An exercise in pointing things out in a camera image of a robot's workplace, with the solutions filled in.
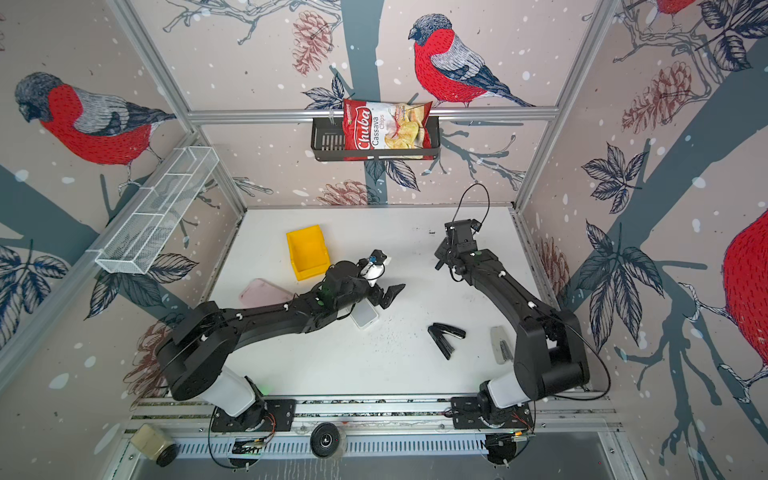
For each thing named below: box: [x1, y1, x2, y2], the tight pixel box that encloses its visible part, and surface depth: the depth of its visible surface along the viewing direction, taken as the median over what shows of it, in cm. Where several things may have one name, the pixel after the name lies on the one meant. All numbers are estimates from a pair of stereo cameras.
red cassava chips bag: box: [343, 100, 434, 161], surface depth 90 cm
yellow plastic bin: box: [286, 225, 331, 281], surface depth 106 cm
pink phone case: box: [239, 278, 294, 309], surface depth 97 cm
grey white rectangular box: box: [350, 298, 378, 329], surface depth 90 cm
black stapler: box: [427, 322, 467, 361], surface depth 87 cm
